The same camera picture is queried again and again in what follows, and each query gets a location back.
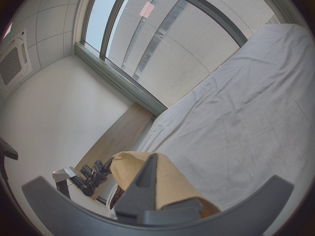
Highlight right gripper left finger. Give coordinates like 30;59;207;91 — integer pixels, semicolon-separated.
114;152;158;219

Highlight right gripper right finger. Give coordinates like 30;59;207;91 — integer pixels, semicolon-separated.
161;198;204;218

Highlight tan shorts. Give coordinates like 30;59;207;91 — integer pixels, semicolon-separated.
112;151;222;218

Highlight brown garment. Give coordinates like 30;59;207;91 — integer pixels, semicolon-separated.
110;187;126;209

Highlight grey-green curtain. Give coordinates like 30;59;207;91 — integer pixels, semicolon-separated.
74;41;169;116

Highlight white ceiling air vent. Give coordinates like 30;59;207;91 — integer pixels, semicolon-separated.
0;29;33;93

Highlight window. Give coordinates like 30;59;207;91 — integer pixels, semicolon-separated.
74;0;281;115

